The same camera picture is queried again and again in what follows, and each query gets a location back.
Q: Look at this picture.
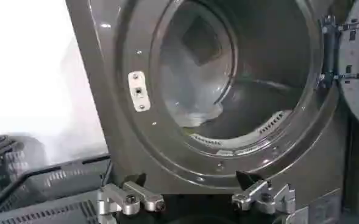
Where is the round dryer door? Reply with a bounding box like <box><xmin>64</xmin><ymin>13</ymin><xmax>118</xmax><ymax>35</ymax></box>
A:
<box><xmin>319</xmin><ymin>0</ymin><xmax>359</xmax><ymax>136</ymax></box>

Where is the black plastic laundry basket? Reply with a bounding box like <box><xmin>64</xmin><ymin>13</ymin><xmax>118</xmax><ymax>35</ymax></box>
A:
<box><xmin>0</xmin><ymin>135</ymin><xmax>112</xmax><ymax>224</ymax></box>

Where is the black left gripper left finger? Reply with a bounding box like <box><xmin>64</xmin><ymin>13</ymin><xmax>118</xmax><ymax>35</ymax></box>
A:
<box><xmin>96</xmin><ymin>172</ymin><xmax>166</xmax><ymax>224</ymax></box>

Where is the grey dryer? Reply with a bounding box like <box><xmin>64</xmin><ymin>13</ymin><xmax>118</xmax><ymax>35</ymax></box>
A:
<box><xmin>65</xmin><ymin>0</ymin><xmax>355</xmax><ymax>224</ymax></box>

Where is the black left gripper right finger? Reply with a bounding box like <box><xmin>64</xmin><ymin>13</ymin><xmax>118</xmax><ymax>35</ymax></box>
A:
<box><xmin>231</xmin><ymin>170</ymin><xmax>296</xmax><ymax>215</ymax></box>

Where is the pale cloth in drum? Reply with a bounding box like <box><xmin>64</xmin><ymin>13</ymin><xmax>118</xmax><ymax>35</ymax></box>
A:
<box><xmin>159</xmin><ymin>48</ymin><xmax>229</xmax><ymax>128</ymax></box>

